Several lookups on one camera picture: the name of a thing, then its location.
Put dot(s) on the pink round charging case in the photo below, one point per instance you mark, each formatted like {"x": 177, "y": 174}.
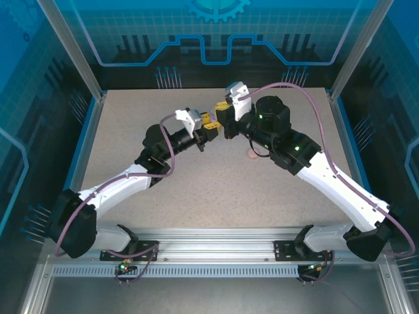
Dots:
{"x": 252, "y": 156}

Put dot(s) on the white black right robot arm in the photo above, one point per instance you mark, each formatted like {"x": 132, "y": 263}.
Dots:
{"x": 340, "y": 193}

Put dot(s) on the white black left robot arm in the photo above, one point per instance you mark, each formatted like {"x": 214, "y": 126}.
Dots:
{"x": 121, "y": 186}

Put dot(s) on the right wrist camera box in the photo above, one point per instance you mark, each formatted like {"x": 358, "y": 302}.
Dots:
{"x": 240, "y": 101}

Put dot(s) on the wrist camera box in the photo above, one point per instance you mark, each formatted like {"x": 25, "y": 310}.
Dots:
{"x": 188, "y": 119}
{"x": 240, "y": 101}

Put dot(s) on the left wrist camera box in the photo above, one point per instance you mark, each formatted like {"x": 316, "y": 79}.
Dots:
{"x": 188, "y": 119}

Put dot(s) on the aluminium table side rail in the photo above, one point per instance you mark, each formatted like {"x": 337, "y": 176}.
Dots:
{"x": 89, "y": 137}
{"x": 345, "y": 137}

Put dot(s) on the aluminium front rail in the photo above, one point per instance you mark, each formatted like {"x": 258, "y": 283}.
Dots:
{"x": 216, "y": 242}

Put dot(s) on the aluminium frame post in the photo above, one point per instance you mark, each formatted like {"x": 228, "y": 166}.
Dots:
{"x": 357, "y": 49}
{"x": 76, "y": 49}

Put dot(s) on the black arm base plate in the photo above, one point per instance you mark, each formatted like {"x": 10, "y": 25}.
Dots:
{"x": 111, "y": 255}
{"x": 283, "y": 252}

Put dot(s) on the aluminium lower frame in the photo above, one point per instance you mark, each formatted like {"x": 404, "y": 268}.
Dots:
{"x": 209, "y": 294}

